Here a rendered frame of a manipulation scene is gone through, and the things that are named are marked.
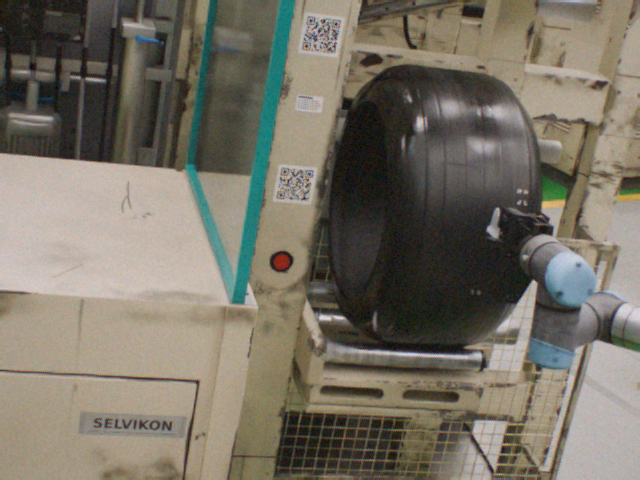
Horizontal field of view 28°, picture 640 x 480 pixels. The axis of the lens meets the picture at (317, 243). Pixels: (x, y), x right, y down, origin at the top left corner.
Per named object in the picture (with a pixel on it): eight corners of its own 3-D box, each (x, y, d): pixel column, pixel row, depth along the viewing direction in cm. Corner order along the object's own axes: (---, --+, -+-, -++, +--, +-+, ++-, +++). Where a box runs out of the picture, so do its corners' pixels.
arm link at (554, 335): (594, 361, 213) (603, 299, 210) (556, 377, 205) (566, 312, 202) (554, 347, 218) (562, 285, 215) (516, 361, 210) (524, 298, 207)
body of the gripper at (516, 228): (538, 208, 226) (566, 228, 215) (528, 255, 228) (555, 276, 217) (498, 204, 224) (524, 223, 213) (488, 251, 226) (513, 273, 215)
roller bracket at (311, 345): (305, 387, 248) (314, 341, 245) (269, 298, 284) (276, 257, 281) (322, 387, 249) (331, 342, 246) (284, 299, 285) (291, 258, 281)
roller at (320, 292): (290, 301, 276) (292, 280, 275) (285, 299, 280) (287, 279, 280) (444, 311, 284) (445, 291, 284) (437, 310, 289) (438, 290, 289)
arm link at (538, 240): (565, 286, 213) (520, 282, 211) (554, 277, 217) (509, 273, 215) (575, 243, 211) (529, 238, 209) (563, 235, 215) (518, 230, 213)
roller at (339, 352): (319, 357, 250) (318, 335, 252) (313, 365, 253) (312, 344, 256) (487, 366, 259) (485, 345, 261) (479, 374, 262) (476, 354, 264)
